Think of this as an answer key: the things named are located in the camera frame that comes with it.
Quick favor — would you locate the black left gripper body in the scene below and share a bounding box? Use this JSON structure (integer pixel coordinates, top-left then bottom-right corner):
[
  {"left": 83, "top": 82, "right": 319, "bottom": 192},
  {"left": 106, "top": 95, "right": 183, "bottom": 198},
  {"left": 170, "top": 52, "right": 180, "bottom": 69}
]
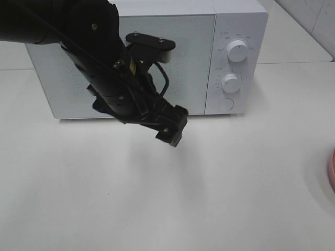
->
[{"left": 86, "top": 44, "right": 163, "bottom": 129}]

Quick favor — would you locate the pink round plate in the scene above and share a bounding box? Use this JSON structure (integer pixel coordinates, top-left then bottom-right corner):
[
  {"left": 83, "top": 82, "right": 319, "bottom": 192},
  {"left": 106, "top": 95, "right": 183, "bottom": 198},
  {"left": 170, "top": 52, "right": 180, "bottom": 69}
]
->
[{"left": 328, "top": 150, "right": 335, "bottom": 191}]

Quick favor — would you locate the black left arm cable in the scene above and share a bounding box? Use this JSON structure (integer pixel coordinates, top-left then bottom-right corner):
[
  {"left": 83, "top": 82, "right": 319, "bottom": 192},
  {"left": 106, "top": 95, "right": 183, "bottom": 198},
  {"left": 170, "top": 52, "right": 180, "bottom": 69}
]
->
[{"left": 15, "top": 0, "right": 170, "bottom": 126}]

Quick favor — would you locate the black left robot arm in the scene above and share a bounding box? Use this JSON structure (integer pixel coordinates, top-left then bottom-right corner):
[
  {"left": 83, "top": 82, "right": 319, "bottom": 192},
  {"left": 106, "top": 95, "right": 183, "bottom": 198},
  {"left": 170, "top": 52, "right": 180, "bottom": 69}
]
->
[{"left": 1, "top": 1, "right": 188, "bottom": 146}]

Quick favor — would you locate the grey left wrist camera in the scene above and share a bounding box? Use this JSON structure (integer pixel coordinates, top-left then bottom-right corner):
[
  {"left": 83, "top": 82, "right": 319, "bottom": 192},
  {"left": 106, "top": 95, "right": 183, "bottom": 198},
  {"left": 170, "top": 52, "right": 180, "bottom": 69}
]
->
[{"left": 125, "top": 32, "right": 176, "bottom": 70}]

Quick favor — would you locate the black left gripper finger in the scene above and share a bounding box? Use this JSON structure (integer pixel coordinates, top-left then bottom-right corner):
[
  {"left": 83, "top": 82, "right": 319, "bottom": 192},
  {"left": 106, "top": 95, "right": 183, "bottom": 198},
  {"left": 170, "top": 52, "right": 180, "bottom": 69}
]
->
[
  {"left": 154, "top": 98, "right": 188, "bottom": 131},
  {"left": 140, "top": 116, "right": 185, "bottom": 147}
]

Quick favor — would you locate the white timer knob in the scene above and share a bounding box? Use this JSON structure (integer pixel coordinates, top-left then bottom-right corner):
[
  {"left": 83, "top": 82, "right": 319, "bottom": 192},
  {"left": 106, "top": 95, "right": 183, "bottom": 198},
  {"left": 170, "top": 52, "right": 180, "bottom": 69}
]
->
[{"left": 221, "top": 73, "right": 242, "bottom": 94}]

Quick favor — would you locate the round white door button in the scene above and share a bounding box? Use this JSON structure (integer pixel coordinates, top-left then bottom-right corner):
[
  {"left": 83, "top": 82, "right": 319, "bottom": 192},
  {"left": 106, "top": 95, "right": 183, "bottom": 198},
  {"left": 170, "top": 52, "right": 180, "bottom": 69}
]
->
[{"left": 218, "top": 98, "right": 234, "bottom": 112}]

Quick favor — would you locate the white microwave oven body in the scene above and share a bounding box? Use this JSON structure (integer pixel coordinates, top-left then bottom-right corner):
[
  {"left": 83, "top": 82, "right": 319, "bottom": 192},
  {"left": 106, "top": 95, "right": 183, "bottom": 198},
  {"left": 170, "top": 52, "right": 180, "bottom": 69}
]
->
[{"left": 25, "top": 0, "right": 270, "bottom": 121}]

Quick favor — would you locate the white microwave door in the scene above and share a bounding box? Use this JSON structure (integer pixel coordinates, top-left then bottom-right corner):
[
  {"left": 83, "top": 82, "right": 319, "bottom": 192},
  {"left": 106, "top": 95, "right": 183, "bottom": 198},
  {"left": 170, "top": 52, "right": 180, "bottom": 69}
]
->
[{"left": 26, "top": 15, "right": 215, "bottom": 119}]

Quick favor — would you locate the upper white power knob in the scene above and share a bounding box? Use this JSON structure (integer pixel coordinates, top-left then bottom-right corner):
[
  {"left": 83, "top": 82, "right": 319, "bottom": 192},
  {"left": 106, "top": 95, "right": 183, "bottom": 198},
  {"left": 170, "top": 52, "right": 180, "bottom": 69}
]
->
[{"left": 227, "top": 38, "right": 248, "bottom": 63}]

